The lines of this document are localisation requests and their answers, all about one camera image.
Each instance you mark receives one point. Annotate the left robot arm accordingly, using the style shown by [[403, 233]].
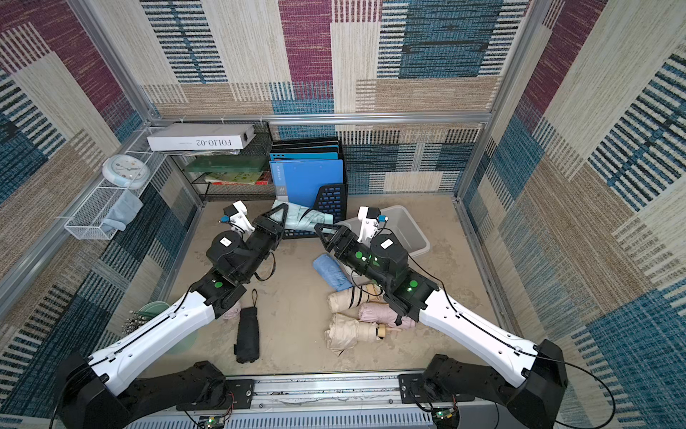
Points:
[[106, 390]]

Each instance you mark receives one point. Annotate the pale pink small umbrella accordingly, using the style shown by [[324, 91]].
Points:
[[233, 312]]

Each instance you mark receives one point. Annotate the white wire basket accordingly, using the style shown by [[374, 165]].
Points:
[[86, 221]]

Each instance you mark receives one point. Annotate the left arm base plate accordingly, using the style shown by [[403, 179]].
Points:
[[232, 394]]

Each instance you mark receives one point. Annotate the light blue cloth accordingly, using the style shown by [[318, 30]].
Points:
[[122, 213]]

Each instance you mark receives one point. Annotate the white folio box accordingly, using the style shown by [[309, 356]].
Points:
[[199, 136]]

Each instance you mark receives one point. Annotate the black wire shelf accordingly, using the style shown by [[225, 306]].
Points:
[[207, 192]]

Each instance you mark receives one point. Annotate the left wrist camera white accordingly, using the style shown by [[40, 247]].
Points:
[[236, 216]]

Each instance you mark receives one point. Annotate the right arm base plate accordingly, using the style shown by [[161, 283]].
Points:
[[414, 389]]

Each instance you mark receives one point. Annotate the blue clip file folder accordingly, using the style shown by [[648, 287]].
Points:
[[299, 181]]

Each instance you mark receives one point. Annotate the blue umbrella near box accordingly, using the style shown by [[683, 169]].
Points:
[[331, 273]]

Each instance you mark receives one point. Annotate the white round clock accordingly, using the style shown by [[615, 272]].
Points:
[[126, 172]]

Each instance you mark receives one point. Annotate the mint green umbrella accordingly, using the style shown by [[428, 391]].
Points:
[[304, 219]]

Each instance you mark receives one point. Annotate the beige umbrella front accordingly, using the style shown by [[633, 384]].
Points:
[[345, 333]]

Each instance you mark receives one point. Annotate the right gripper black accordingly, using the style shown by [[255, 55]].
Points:
[[338, 241]]

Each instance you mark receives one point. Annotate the grey plastic storage box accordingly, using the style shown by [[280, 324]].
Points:
[[401, 223]]

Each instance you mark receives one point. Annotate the red book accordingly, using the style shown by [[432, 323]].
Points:
[[255, 178]]

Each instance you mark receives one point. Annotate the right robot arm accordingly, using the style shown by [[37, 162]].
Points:
[[526, 378]]

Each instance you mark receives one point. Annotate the black folded umbrella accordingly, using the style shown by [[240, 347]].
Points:
[[247, 346]]

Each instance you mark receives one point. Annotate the mint green pen cup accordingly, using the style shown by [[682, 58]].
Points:
[[147, 313]]

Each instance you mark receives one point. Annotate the teal file folder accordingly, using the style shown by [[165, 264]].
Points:
[[304, 156]]

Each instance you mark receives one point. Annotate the beige umbrella black stripes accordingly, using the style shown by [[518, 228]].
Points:
[[353, 297]]

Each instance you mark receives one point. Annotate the black mesh file holder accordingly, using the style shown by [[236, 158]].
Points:
[[331, 199]]

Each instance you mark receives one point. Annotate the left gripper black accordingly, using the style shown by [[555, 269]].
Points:
[[271, 231]]

